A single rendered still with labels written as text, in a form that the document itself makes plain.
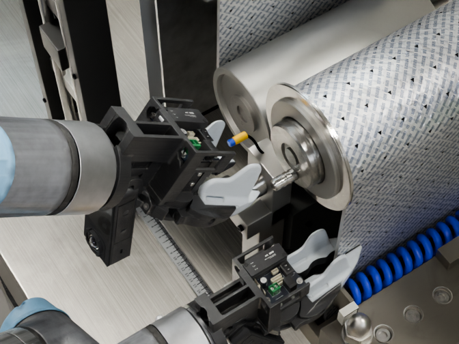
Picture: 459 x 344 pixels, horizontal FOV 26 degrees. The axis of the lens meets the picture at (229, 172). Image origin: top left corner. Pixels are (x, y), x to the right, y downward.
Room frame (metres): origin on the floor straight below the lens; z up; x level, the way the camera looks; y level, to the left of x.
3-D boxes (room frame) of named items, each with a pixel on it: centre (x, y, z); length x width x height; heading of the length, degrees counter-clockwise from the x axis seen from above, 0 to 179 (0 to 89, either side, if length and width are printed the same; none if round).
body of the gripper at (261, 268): (0.48, -0.02, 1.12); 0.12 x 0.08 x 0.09; 124
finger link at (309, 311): (0.49, -0.08, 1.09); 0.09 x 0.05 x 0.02; 123
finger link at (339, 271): (0.52, -0.12, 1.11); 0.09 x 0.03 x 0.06; 123
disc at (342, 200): (0.59, -0.08, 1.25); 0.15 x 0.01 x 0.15; 34
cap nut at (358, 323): (0.48, -0.15, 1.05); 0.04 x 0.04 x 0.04
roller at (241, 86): (0.76, -0.12, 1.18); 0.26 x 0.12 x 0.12; 124
